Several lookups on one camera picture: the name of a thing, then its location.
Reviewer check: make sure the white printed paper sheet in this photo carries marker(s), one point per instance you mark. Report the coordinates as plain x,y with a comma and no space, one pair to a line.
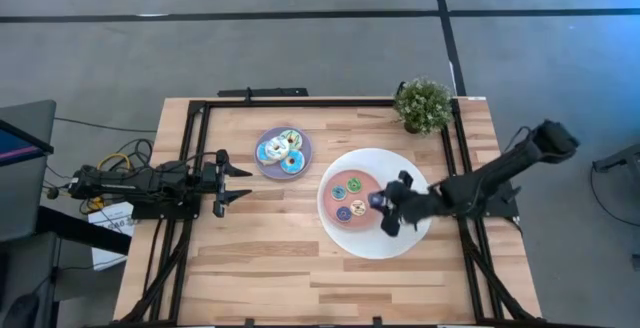
107,258

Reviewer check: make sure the black mounting bar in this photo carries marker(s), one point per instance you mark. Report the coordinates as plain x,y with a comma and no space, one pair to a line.
270,92

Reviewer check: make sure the small green donut white drizzle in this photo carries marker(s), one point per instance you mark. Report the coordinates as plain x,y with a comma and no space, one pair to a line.
350,188

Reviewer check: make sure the dark side desk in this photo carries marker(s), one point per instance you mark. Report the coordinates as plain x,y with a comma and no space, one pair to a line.
65,225

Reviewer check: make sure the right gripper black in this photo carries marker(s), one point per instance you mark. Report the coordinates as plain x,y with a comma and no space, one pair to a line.
410,205

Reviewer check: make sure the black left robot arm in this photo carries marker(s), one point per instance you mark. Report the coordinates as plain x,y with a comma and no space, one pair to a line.
125,183

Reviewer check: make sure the pink round plate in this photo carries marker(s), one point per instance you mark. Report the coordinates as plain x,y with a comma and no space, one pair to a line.
367,188

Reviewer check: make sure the large pale green donut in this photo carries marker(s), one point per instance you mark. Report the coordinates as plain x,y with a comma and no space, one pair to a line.
298,140

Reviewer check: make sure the large blue donut white drizzle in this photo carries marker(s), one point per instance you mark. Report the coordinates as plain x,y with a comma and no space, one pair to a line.
261,155

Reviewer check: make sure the black aluminium table frame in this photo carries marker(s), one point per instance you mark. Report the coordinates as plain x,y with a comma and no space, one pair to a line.
300,102

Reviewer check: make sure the black computer mouse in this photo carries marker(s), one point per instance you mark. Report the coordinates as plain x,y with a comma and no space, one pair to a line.
20,313

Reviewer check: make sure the grey monitor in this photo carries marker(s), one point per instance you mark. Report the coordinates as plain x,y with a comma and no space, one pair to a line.
30,113

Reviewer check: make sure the small white iced donut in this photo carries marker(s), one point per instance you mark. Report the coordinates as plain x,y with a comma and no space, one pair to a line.
353,211

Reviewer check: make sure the large blue iced donut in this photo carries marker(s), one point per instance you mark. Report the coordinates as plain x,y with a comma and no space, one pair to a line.
286,168

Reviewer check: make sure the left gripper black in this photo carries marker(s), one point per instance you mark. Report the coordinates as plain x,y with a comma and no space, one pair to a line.
221,183

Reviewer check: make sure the small dark blue donut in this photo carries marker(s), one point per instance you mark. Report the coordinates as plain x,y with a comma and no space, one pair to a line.
340,217

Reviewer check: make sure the lavender round plate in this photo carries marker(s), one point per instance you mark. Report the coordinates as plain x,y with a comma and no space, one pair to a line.
272,170

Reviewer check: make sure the small blue donut white drizzle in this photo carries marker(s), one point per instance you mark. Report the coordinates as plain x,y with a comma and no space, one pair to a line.
334,195

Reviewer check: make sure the white woven round placemat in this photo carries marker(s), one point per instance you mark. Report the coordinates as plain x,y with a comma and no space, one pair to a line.
370,245

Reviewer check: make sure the potted green plant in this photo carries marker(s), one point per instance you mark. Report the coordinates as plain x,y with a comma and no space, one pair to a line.
422,105

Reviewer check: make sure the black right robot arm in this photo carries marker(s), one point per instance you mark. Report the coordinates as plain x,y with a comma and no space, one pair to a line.
500,168

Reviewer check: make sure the small purple sprinkled donut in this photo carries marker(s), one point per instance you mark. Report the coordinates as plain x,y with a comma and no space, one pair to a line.
376,200

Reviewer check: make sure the grey stand leg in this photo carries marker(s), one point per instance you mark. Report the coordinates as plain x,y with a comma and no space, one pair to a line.
620,160

